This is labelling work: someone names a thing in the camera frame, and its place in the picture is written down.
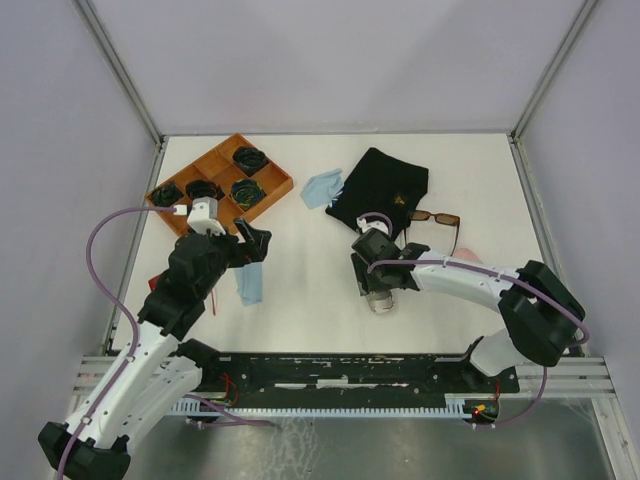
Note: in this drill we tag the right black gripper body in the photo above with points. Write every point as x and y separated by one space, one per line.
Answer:
368 281

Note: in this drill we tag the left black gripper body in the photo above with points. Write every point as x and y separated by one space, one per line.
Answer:
228 253

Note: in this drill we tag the light blue cleaning cloth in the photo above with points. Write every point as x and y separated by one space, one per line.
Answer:
249 281

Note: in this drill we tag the marble pattern glasses case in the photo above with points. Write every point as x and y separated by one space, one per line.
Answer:
380 302

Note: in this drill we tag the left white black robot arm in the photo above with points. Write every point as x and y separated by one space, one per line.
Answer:
158 367

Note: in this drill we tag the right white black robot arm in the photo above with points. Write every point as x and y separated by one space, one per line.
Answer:
541 317

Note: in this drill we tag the brown sunglasses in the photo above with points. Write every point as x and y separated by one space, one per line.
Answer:
443 219

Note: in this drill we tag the red sunglasses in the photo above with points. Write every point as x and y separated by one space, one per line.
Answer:
153 282

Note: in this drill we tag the rolled blue yellow belt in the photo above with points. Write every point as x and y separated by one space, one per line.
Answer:
247 193

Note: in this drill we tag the black folded cloth pouch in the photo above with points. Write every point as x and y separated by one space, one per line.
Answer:
383 184

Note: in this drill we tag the rolled black belt middle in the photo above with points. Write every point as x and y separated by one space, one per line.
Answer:
203 188

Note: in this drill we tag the crumpled light blue cloth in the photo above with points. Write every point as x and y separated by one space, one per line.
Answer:
321 189

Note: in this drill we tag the rolled black belt top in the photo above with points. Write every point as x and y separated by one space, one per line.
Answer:
249 159

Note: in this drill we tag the rolled green black belt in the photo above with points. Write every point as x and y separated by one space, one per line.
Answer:
166 195

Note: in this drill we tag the pink glasses case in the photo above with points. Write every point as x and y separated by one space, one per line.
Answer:
466 255

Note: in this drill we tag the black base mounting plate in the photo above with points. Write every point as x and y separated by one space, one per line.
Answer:
237 373

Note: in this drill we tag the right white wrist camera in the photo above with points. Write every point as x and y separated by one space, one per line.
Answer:
365 224

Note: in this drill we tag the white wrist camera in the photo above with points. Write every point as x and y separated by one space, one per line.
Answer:
365 224
202 216

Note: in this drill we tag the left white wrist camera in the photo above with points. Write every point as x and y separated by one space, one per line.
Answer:
202 216

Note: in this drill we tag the right aluminium frame post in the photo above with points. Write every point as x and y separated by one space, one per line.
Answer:
569 41

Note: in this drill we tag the aluminium frame post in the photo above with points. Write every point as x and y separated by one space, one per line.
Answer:
97 29
569 41

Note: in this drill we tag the white slotted cable duct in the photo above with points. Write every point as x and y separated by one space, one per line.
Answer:
367 403

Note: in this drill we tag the left aluminium frame post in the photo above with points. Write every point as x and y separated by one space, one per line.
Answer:
97 29

